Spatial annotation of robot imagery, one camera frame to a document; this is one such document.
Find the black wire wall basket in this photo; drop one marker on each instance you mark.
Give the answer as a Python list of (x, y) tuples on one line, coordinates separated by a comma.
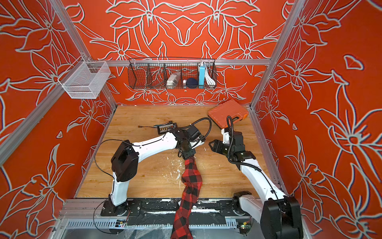
[(172, 73)]

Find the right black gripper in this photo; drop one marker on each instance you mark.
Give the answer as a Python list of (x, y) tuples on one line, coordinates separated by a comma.
[(217, 147)]

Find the dark blue round object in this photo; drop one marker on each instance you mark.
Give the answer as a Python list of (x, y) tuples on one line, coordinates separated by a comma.
[(192, 83)]

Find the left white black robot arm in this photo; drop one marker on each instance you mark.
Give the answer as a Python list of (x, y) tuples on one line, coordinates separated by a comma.
[(124, 163)]

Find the red plaid sleeved forearm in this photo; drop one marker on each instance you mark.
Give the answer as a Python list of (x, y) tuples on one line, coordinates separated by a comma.
[(193, 182)]

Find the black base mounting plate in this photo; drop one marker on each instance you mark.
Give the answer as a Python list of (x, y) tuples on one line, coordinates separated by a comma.
[(161, 212)]

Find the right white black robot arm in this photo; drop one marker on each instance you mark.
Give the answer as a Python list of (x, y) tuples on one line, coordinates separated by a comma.
[(279, 215)]

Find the orange plastic tool case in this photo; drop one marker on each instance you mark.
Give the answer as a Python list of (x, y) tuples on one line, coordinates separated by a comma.
[(230, 108)]

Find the clear plastic wall bin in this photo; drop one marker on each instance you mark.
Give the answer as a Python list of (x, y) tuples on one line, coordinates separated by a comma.
[(86, 79)]

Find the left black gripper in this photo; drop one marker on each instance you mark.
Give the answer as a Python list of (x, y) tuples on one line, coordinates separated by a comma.
[(189, 155)]

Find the silver pouch in basket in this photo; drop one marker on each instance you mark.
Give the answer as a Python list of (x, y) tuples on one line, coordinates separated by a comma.
[(173, 80)]

